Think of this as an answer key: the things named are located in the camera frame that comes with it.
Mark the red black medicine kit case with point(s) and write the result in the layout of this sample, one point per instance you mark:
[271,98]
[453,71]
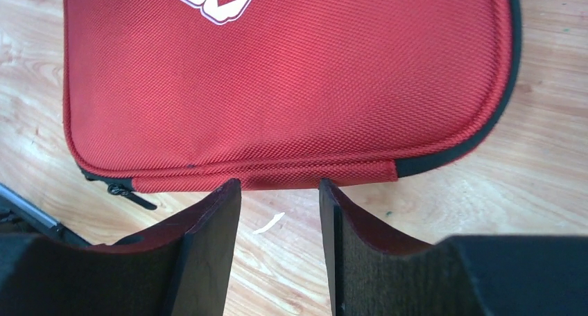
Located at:
[184,95]

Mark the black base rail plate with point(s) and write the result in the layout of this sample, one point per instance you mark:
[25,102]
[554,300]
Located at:
[18,215]

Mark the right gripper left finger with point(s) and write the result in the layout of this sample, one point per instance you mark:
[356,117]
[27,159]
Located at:
[179,266]

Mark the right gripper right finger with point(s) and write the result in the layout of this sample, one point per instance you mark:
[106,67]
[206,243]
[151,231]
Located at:
[375,269]

